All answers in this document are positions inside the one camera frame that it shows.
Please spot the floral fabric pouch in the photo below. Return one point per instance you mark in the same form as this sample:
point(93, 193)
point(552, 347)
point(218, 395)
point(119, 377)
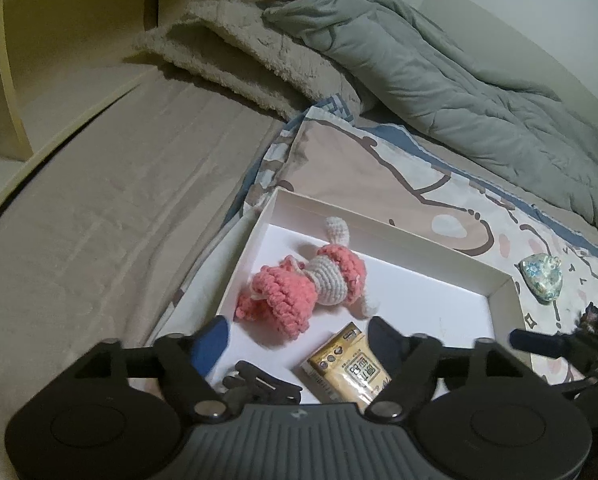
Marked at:
point(544, 275)

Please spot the beige bed sheet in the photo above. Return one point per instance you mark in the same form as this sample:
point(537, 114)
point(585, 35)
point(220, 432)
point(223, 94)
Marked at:
point(104, 210)

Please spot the pink crocheted doll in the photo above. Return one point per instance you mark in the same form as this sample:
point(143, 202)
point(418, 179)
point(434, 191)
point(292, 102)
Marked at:
point(329, 275)

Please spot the grey quilt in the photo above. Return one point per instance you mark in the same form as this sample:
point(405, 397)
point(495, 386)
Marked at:
point(429, 75)

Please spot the white cardboard box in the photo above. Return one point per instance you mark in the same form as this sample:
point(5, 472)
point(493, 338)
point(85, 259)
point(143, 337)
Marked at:
point(429, 310)

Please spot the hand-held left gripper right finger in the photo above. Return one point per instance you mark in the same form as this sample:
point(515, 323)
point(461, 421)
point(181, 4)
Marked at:
point(384, 342)

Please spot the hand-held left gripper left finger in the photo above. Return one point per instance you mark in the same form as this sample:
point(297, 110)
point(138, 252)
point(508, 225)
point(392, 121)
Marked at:
point(211, 346)

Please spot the pink printed blanket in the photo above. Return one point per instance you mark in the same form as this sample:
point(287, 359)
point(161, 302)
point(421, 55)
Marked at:
point(379, 170)

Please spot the gold snack packet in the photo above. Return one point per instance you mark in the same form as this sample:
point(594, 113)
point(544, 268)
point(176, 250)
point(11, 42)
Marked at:
point(349, 375)

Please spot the small dark floral object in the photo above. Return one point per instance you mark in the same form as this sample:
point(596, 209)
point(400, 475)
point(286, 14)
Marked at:
point(595, 321)

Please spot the beige fluffy pillow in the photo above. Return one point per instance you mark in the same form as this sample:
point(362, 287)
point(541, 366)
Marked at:
point(194, 55)
point(279, 50)

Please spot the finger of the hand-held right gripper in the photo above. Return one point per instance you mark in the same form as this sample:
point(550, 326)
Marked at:
point(534, 342)

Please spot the black hair clip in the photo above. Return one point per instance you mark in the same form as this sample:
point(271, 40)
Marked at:
point(259, 382)

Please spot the wooden headboard shelf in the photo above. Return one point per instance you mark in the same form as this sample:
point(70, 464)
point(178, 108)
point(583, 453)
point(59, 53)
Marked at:
point(79, 35)

